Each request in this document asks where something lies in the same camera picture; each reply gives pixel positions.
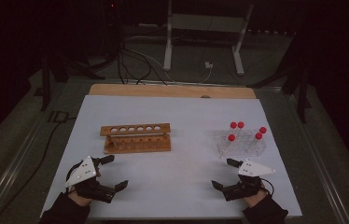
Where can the white table board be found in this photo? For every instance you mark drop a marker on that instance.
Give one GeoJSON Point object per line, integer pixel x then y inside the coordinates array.
{"type": "Point", "coordinates": [175, 186]}

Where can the white metal stand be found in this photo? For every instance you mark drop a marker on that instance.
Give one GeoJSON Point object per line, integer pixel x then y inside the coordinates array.
{"type": "Point", "coordinates": [169, 40]}

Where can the person's right hand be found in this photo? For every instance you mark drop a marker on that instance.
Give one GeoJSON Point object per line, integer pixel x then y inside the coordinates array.
{"type": "Point", "coordinates": [255, 199]}

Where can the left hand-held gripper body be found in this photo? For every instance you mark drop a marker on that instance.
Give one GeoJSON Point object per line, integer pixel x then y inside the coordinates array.
{"type": "Point", "coordinates": [96, 188]}

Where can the wooden test tube rack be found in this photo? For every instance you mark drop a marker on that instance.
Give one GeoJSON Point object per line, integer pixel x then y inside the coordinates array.
{"type": "Point", "coordinates": [138, 146]}

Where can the person's left hand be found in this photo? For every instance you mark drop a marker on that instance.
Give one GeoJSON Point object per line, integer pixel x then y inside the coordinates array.
{"type": "Point", "coordinates": [80, 199]}

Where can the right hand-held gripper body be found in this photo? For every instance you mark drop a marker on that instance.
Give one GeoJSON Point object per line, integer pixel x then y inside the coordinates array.
{"type": "Point", "coordinates": [244, 188]}

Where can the red-capped test tube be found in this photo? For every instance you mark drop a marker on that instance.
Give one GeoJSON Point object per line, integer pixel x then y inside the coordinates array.
{"type": "Point", "coordinates": [240, 124]}
{"type": "Point", "coordinates": [258, 136]}
{"type": "Point", "coordinates": [231, 137]}
{"type": "Point", "coordinates": [262, 130]}
{"type": "Point", "coordinates": [233, 125]}

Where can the black floor stand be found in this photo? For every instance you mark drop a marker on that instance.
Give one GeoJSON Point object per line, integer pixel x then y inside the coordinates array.
{"type": "Point", "coordinates": [301, 93]}
{"type": "Point", "coordinates": [45, 87]}

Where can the clear plastic test tube rack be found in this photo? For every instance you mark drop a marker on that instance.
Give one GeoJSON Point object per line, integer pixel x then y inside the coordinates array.
{"type": "Point", "coordinates": [241, 149]}

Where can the metal floor rail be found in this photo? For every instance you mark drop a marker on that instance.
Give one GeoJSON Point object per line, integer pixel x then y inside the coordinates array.
{"type": "Point", "coordinates": [11, 174]}
{"type": "Point", "coordinates": [322, 174]}

